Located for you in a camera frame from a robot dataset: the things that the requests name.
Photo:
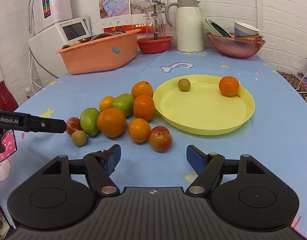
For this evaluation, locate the glass pitcher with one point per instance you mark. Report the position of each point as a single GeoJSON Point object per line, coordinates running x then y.
{"type": "Point", "coordinates": [154, 24]}

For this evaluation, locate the white water purifier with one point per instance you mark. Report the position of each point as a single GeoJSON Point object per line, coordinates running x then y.
{"type": "Point", "coordinates": [44, 13]}

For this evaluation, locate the large orange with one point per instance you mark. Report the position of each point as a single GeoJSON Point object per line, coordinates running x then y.
{"type": "Point", "coordinates": [111, 122]}
{"type": "Point", "coordinates": [229, 85]}

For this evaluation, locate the orange plastic basket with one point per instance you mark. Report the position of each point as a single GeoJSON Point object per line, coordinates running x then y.
{"type": "Point", "coordinates": [101, 55]}

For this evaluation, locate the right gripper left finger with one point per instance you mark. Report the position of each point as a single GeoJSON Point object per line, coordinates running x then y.
{"type": "Point", "coordinates": [99, 166]}

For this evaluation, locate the back orange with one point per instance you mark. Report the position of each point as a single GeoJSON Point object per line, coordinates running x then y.
{"type": "Point", "coordinates": [142, 88]}

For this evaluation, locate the right side orange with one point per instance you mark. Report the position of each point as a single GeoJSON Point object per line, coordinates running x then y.
{"type": "Point", "coordinates": [144, 107]}

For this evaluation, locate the blue patterned tablecloth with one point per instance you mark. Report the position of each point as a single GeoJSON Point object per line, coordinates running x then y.
{"type": "Point", "coordinates": [276, 134]}

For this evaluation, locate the pink glass bowl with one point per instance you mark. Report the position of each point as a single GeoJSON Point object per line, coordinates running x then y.
{"type": "Point", "coordinates": [235, 47]}

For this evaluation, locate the red plastic colander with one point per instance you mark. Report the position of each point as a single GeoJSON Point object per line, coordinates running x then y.
{"type": "Point", "coordinates": [152, 46]}

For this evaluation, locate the bedding poster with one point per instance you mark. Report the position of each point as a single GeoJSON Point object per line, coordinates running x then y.
{"type": "Point", "coordinates": [115, 13]}

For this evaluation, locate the white green plate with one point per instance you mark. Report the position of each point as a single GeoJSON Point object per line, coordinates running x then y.
{"type": "Point", "coordinates": [215, 29]}

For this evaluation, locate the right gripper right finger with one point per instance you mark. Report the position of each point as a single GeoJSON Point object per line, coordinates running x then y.
{"type": "Point", "coordinates": [208, 168]}

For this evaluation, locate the white thermos jug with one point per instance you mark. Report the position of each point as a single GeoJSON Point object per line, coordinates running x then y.
{"type": "Point", "coordinates": [189, 25]}

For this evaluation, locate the large centre orange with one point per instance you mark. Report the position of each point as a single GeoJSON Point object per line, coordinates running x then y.
{"type": "Point", "coordinates": [111, 122]}

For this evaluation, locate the small front tangerine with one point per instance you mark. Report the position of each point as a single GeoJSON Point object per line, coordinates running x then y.
{"type": "Point", "coordinates": [139, 130]}

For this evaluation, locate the small yellow-orange tangerine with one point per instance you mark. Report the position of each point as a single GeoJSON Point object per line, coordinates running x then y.
{"type": "Point", "coordinates": [106, 103]}

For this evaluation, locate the white blue bowl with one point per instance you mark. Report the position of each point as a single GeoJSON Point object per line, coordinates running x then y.
{"type": "Point", "coordinates": [242, 29]}

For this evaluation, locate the brown longan fruit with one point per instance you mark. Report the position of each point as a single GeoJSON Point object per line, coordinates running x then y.
{"type": "Point", "coordinates": [184, 85]}
{"type": "Point", "coordinates": [79, 138]}

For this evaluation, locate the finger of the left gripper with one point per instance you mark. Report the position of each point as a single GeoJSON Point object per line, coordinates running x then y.
{"type": "Point", "coordinates": [47, 125]}

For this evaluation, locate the left green apple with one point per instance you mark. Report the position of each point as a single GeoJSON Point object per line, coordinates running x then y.
{"type": "Point", "coordinates": [88, 121]}

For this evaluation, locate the large front orange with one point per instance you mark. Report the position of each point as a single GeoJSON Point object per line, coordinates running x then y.
{"type": "Point", "coordinates": [229, 85]}

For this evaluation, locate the red plum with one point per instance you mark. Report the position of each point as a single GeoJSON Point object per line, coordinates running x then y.
{"type": "Point", "coordinates": [73, 124]}
{"type": "Point", "coordinates": [160, 139]}

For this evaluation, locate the yellow plastic plate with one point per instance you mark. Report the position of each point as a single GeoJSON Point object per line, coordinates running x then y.
{"type": "Point", "coordinates": [203, 110]}

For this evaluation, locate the white countertop appliance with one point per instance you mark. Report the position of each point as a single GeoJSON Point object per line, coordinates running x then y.
{"type": "Point", "coordinates": [44, 46]}

